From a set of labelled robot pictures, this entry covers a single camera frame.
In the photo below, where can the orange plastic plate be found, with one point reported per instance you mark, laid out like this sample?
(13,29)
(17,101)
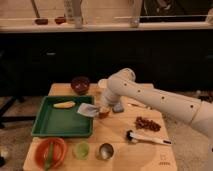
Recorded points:
(59,152)

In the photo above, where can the white paper cup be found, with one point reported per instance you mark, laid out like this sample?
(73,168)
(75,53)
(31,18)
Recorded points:
(102,83)

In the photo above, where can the dark red bowl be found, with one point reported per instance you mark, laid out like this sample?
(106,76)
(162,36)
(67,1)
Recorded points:
(80,85)

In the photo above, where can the bunch of red grapes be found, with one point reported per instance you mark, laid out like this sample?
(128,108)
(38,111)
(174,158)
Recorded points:
(143,123)

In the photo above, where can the red bowl on shelf right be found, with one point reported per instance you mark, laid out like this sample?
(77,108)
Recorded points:
(60,20)

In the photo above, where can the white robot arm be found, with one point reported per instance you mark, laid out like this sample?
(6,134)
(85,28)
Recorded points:
(192,111)

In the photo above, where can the green plastic tray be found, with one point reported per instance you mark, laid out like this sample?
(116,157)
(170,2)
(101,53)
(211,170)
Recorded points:
(56,122)

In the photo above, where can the red bowl on shelf left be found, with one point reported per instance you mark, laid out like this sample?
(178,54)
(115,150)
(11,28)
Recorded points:
(41,21)

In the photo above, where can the red apple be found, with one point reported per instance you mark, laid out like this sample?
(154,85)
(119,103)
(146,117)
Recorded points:
(104,112)

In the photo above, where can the grey towel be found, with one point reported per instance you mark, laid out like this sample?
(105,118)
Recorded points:
(88,110)

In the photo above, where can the green pepper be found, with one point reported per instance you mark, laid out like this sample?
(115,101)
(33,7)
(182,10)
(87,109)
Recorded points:
(49,157)

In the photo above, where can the yellow banana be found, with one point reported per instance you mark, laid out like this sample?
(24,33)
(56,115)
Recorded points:
(64,105)

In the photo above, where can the green plastic cup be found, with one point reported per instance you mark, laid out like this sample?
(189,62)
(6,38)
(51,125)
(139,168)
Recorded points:
(81,150)

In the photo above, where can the red bowl on shelf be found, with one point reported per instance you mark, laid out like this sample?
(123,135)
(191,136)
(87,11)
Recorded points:
(60,20)
(41,21)

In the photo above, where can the wooden table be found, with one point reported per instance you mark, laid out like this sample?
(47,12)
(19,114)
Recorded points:
(143,156)

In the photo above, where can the white handled brush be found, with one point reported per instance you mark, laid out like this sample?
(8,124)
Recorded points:
(134,137)

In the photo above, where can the metal cup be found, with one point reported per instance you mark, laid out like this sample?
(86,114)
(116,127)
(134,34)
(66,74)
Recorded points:
(105,151)

